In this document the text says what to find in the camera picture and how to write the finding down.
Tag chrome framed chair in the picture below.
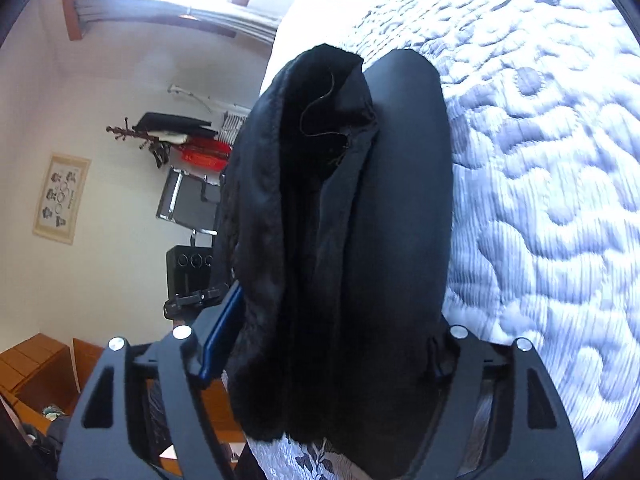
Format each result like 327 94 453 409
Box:
156 166 224 237

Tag black box appliance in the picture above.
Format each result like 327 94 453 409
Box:
164 244 227 319

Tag bed with grey sheet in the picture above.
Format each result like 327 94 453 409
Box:
257 0 416 101

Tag red bag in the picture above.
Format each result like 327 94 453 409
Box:
177 136 234 174

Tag wooden dresser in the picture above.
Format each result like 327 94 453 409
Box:
0 332 107 426

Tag dark branch coat rack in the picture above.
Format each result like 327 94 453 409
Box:
106 116 173 169

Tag grey quilted bedspread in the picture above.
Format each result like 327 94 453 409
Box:
252 0 638 480

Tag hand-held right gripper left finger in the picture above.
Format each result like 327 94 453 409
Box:
56 280 248 480

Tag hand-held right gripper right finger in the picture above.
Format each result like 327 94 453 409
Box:
400 317 584 480

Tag black pants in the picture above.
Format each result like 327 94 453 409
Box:
212 44 455 478

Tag wall poster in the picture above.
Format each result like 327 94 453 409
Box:
32 152 92 246

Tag black folded cloth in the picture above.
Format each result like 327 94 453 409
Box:
135 112 219 137

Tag white wire rack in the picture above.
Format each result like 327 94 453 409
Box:
219 106 252 147

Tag white wall cable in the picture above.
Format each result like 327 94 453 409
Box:
167 83 212 112

